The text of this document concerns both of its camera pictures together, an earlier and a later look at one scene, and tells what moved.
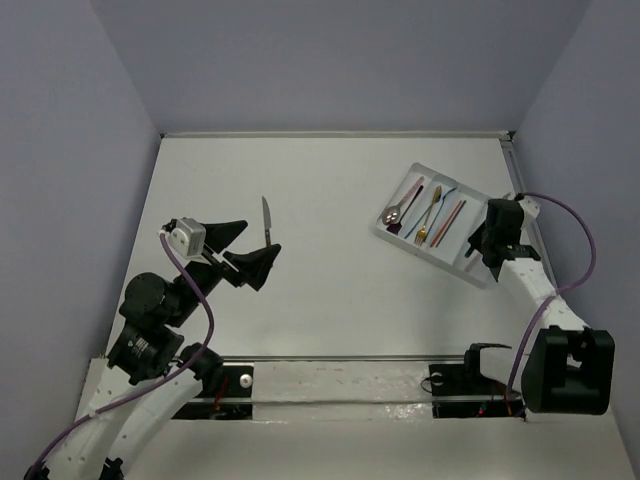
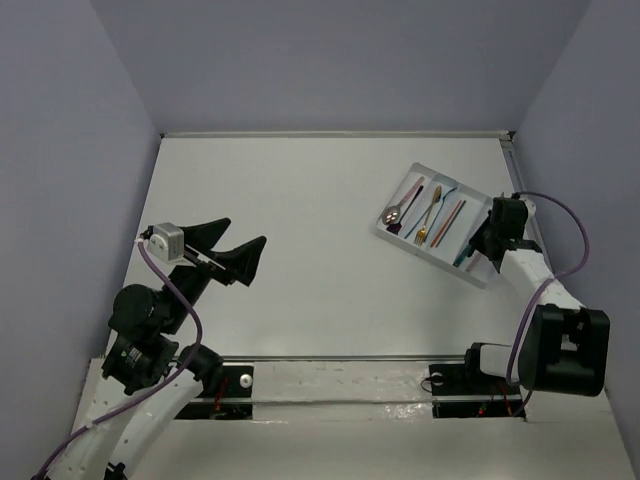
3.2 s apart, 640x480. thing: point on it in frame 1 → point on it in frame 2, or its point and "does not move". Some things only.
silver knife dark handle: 267,221 → 463,255
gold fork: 421,233 does not move
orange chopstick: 448,220 does not move
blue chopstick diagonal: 450,223 does not move
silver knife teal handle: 474,255 → 461,257
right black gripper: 474,239 does not move
